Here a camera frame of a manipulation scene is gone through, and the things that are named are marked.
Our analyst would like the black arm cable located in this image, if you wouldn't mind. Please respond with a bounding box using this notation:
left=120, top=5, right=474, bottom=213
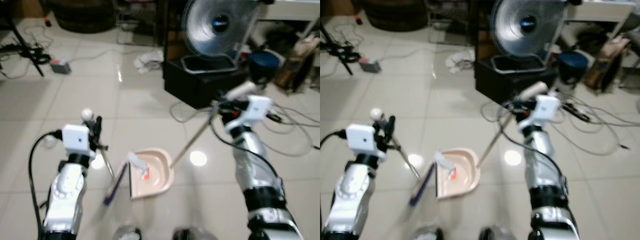
left=28, top=129, right=65, bottom=237
left=497, top=106, right=571, bottom=187
left=320, top=129, right=349, bottom=151
left=208, top=106, right=282, bottom=187

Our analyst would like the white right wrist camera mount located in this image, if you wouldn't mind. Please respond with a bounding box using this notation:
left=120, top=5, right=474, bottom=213
left=525, top=95, right=561, bottom=126
left=241, top=96, right=273, bottom=126

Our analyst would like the pink long-handled dustpan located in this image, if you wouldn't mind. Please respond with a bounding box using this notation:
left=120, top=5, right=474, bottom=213
left=434, top=81, right=548, bottom=201
left=128, top=81, right=257, bottom=201

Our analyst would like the crumpled white cloth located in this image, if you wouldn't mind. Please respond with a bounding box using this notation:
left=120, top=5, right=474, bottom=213
left=446, top=49, right=476, bottom=73
left=135, top=50, right=166, bottom=74

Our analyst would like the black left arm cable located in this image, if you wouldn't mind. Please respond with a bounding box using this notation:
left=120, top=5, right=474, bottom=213
left=320, top=129, right=349, bottom=151
left=28, top=129, right=65, bottom=237

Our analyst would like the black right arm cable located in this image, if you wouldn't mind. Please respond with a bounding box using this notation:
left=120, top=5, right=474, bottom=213
left=497, top=106, right=571, bottom=187
left=208, top=106, right=282, bottom=187

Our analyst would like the grey rectangular tray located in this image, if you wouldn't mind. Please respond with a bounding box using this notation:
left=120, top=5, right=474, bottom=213
left=491, top=54, right=547, bottom=75
left=181, top=54, right=239, bottom=75

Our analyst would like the large black box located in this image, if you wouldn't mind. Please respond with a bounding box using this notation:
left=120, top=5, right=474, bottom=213
left=163, top=55, right=251, bottom=109
left=474, top=56, right=558, bottom=104

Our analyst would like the brown bag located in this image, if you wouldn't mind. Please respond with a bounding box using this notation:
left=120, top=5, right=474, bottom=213
left=274, top=36, right=321, bottom=95
left=585, top=36, right=632, bottom=93

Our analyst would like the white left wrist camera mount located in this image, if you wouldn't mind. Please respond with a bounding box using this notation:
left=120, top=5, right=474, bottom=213
left=346, top=124, right=377, bottom=155
left=62, top=125, right=91, bottom=156

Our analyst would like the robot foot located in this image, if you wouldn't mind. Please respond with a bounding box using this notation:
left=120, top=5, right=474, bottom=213
left=172, top=227, right=218, bottom=240
left=480, top=227, right=523, bottom=240
left=412, top=226, right=446, bottom=240
left=112, top=225, right=142, bottom=240

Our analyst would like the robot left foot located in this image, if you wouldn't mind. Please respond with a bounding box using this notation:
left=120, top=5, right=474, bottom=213
left=112, top=225, right=142, bottom=240
left=412, top=226, right=446, bottom=240

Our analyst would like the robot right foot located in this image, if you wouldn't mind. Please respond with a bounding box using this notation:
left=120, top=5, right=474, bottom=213
left=480, top=227, right=523, bottom=240
left=172, top=227, right=218, bottom=240

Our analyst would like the grey power strip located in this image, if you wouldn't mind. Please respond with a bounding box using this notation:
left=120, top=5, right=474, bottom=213
left=360, top=58, right=382, bottom=74
left=50, top=59, right=72, bottom=75

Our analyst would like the white desk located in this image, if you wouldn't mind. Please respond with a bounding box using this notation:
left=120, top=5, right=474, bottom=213
left=257, top=0, right=321, bottom=22
left=567, top=0, right=640, bottom=22

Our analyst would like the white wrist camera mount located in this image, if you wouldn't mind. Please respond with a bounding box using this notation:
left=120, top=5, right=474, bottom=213
left=525, top=95, right=561, bottom=126
left=241, top=96, right=273, bottom=126
left=346, top=124, right=377, bottom=155
left=62, top=125, right=91, bottom=156

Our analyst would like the blue bristle broom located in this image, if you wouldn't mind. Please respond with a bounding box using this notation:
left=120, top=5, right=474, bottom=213
left=370, top=107, right=437, bottom=207
left=81, top=108, right=131, bottom=207

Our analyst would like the dark blue bucket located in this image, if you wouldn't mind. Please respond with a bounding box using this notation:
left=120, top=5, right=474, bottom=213
left=557, top=51, right=590, bottom=83
left=248, top=50, right=282, bottom=85

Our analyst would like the dark wooden barrel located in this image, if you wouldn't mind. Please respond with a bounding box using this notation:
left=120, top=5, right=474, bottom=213
left=47, top=0, right=118, bottom=34
left=361, top=0, right=431, bottom=32

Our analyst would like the silver floor fan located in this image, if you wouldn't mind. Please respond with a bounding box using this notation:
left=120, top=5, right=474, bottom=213
left=489, top=0, right=568, bottom=57
left=181, top=0, right=259, bottom=57

